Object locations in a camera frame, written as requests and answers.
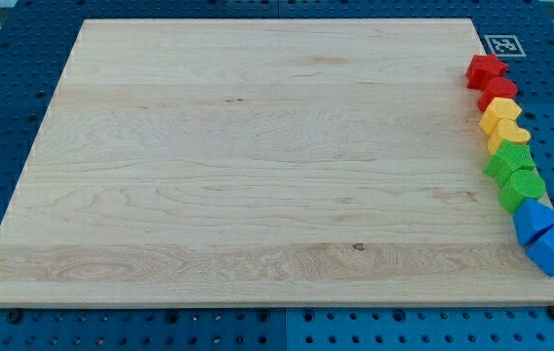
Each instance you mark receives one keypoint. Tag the red star block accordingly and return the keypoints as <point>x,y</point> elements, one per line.
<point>483,68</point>

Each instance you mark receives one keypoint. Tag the green star block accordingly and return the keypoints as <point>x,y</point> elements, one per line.
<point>509,158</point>

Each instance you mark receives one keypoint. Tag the wooden board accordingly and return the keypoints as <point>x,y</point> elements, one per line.
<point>263,163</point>

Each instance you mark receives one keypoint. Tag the yellow heart block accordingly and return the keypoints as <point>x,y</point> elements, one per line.
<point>509,130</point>

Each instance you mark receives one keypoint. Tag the yellow hexagon block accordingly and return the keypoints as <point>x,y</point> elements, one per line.
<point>500,108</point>

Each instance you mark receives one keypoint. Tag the red cylinder block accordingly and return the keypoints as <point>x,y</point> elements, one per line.
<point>498,87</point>

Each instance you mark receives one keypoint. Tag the green cylinder block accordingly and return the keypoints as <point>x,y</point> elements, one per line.
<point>520,186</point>

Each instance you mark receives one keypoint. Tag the blue triangle block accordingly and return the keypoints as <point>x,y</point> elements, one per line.
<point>531,220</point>

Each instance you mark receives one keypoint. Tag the white fiducial marker tag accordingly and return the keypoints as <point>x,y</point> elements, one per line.
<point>505,45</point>

